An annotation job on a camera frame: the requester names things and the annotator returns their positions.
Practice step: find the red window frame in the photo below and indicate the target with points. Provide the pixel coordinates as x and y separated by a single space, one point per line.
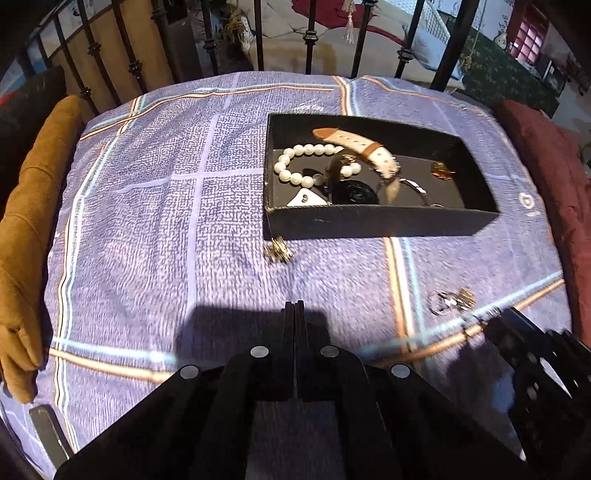
527 31

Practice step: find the wooden panel door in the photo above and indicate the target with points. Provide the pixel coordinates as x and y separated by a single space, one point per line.
121 57

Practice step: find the white earring card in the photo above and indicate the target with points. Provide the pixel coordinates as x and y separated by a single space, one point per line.
306 198

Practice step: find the dark red pillow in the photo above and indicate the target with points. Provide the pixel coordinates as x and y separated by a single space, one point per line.
551 155

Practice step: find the black iron bed frame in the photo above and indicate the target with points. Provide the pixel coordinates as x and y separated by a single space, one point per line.
284 48

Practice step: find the purple patterned bed sheet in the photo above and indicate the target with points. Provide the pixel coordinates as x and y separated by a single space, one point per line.
158 254

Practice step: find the black jewelry tray box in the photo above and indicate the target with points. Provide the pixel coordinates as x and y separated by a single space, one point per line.
425 206

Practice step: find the green patterned carpet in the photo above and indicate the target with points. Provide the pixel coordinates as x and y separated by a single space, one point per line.
491 75

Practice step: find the black round beaded ornament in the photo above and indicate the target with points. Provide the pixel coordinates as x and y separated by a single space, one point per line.
353 192

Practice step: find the mustard yellow cushion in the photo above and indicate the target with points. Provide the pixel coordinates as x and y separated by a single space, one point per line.
25 235

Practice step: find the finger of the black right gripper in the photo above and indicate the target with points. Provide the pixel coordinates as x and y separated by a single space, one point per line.
510 343
524 327

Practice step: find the gold ornate earring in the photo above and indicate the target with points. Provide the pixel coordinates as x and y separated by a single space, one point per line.
277 250

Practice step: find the gold brown brooch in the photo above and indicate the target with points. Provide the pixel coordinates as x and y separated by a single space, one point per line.
440 171

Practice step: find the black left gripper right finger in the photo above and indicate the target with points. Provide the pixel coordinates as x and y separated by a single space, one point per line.
391 423

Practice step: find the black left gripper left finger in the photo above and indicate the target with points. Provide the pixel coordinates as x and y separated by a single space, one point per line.
198 423

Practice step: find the silver ring gold charm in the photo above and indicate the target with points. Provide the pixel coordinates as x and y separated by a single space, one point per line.
442 302

